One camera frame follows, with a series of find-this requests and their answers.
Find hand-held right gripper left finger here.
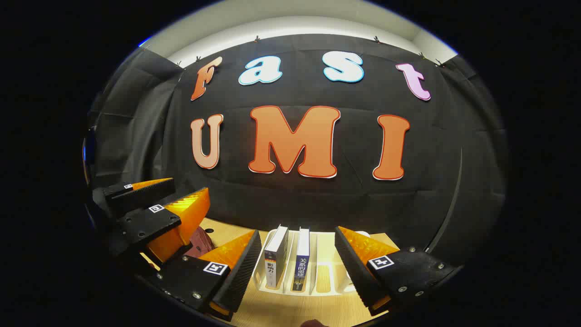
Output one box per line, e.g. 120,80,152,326
144,229,263,322

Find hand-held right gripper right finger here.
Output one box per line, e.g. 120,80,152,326
335,226,459,317

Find white plastic bookshelf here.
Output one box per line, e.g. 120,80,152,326
253,228,386,297

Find white-spine portrait cover book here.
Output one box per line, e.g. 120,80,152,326
264,225,289,290

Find maroon schoolbag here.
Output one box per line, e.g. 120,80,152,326
184,226,217,260

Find blue-spine book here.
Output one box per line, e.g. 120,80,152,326
290,227,310,292

